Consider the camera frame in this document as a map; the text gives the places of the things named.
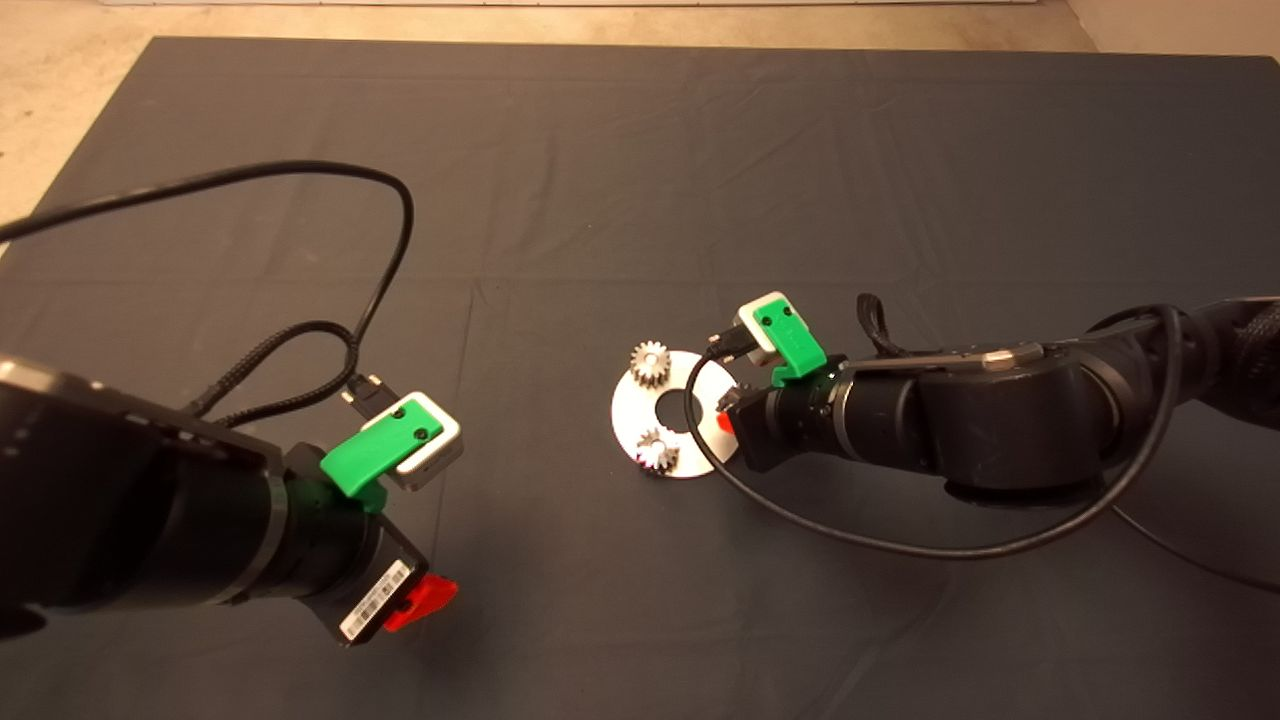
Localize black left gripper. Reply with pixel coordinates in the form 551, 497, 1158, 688
270, 448, 459, 649

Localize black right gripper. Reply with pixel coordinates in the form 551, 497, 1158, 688
716, 362, 853, 473

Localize small steel planetary gear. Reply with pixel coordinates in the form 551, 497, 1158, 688
635, 428, 682, 477
630, 340, 673, 391

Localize round metal carrier plate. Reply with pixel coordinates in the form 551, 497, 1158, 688
611, 351, 743, 480

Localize dark grey table cloth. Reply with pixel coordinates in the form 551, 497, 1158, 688
0, 38, 1280, 720

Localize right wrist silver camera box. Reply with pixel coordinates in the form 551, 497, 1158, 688
733, 291, 801, 363

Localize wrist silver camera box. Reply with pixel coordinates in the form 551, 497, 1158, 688
733, 291, 801, 363
362, 392, 464, 493

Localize right wrist green camera mount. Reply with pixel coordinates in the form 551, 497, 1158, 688
752, 298, 829, 388

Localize wrist green camera mount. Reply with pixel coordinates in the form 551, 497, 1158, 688
752, 298, 829, 388
320, 400, 444, 514

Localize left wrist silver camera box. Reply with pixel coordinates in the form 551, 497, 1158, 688
362, 392, 464, 493

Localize left wrist green camera mount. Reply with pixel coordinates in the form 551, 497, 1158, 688
320, 400, 444, 514

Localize right arm black cable bundle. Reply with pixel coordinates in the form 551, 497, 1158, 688
857, 292, 913, 359

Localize right wrist thin camera cable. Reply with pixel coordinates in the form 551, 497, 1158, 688
683, 303, 1186, 561

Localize wrist thin camera cable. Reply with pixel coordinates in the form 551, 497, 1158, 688
683, 303, 1186, 561
0, 160, 416, 403

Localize short braided left wrist cable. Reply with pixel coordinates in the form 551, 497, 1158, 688
185, 320, 361, 429

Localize left wrist thin camera cable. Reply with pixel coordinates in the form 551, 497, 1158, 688
0, 160, 416, 403

